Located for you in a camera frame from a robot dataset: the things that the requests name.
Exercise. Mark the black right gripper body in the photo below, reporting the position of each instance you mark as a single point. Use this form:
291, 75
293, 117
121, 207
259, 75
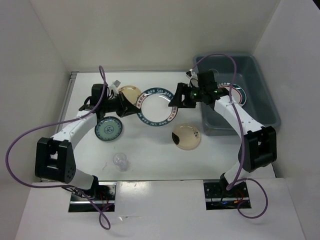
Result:
195, 95

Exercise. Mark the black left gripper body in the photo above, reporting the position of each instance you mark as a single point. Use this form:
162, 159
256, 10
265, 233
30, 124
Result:
111, 105

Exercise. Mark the beige dish with flowers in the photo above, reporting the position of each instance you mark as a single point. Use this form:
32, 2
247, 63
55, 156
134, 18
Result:
131, 92

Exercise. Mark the blue floral green dish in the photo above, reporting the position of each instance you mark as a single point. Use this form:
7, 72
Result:
108, 129

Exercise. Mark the green red ring plate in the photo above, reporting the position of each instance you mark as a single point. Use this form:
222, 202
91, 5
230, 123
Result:
237, 92

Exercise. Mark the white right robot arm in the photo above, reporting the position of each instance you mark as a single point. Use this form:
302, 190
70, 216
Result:
258, 142

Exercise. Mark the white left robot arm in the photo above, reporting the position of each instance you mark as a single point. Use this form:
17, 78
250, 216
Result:
100, 112

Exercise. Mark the clear plastic cup in bin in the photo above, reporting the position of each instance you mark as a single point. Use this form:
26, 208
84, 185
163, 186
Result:
214, 71

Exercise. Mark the grey plastic bin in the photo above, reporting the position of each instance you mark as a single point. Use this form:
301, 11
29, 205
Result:
259, 103

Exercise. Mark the beige dish with dark spot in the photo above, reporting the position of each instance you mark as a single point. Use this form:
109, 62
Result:
186, 136

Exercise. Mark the clear plastic cup on table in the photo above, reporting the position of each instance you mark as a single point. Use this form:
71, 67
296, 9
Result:
121, 161

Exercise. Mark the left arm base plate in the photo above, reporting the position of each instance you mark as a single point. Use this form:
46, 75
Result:
106, 199

